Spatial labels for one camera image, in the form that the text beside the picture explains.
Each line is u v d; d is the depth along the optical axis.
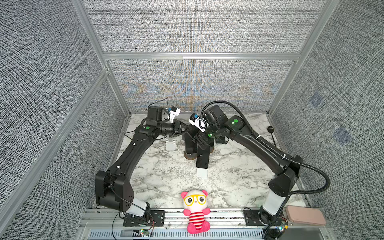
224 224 0.73
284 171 0.43
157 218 0.73
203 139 0.65
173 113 0.71
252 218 0.73
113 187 0.42
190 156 0.95
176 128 0.66
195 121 0.66
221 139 0.65
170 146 1.00
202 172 0.87
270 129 1.07
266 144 0.47
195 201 0.72
